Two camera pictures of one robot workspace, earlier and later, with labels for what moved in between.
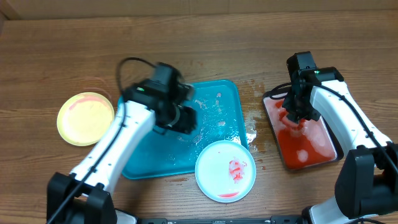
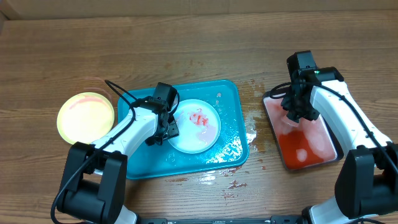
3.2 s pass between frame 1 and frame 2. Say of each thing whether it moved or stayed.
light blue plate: moved
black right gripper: stayed
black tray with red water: stayed
